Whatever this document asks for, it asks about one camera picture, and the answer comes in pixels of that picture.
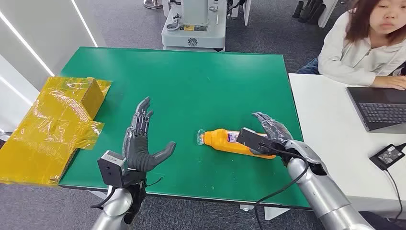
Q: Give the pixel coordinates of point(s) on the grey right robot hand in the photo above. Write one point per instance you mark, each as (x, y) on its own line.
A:
(277, 130)

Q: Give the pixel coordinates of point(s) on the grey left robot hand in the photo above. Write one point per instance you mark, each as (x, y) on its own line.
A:
(137, 149)

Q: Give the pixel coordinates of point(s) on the orange plastic bottle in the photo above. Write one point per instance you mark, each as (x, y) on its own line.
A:
(219, 141)

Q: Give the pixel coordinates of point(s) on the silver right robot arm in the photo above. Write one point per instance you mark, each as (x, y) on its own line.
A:
(320, 193)

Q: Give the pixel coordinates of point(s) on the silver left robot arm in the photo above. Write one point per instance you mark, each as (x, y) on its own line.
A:
(114, 206)

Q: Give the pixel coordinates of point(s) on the white desk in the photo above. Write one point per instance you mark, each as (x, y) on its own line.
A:
(330, 133)

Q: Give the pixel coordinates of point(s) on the green top table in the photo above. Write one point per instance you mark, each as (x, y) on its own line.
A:
(190, 89)

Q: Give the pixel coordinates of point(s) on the yellow taped cardboard box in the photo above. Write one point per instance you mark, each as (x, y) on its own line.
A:
(47, 127)

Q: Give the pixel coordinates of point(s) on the dark grey laptop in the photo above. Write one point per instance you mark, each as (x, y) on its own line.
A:
(380, 111)

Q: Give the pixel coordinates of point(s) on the black power adapter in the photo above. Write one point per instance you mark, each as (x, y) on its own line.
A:
(387, 156)

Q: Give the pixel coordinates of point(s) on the person's hand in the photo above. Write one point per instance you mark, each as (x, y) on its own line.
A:
(390, 82)

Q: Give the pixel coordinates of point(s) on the silver chair base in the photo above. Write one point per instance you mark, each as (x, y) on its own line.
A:
(153, 3)

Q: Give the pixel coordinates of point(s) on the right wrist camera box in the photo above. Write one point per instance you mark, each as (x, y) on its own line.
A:
(250, 139)

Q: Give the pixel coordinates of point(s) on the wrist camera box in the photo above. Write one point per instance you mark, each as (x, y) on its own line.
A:
(109, 170)
(250, 139)

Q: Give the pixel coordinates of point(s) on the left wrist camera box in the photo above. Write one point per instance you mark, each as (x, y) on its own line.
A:
(109, 170)

